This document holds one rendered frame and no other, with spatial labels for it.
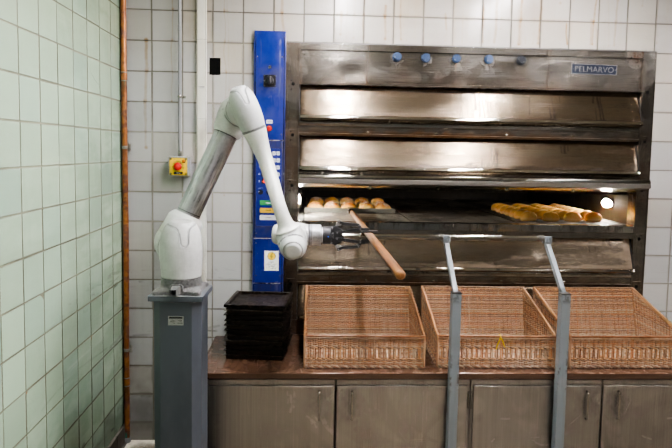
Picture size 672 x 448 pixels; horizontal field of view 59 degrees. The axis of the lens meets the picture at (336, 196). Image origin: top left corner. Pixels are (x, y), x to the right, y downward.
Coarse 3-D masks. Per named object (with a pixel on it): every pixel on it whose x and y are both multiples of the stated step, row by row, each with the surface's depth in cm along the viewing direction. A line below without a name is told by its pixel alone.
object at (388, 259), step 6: (354, 216) 318; (360, 222) 290; (366, 234) 256; (372, 234) 249; (372, 240) 236; (378, 240) 235; (378, 246) 220; (378, 252) 215; (384, 252) 206; (384, 258) 200; (390, 258) 195; (390, 264) 188; (396, 264) 184; (396, 270) 177; (402, 270) 176; (396, 276) 176; (402, 276) 175
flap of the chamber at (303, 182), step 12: (300, 180) 295; (312, 180) 295; (324, 180) 296; (336, 180) 296; (348, 180) 296; (360, 180) 296; (372, 180) 297; (384, 180) 297; (396, 180) 297; (408, 180) 298; (420, 180) 298; (432, 180) 298
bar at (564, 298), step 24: (480, 240) 279; (504, 240) 279; (528, 240) 280; (552, 264) 272; (456, 288) 260; (456, 312) 257; (456, 336) 258; (456, 360) 259; (456, 384) 260; (456, 408) 261; (456, 432) 261; (552, 432) 267
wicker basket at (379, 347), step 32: (320, 288) 311; (352, 288) 312; (384, 288) 312; (320, 320) 308; (352, 320) 308; (384, 320) 309; (416, 320) 287; (320, 352) 267; (352, 352) 286; (384, 352) 287; (416, 352) 286
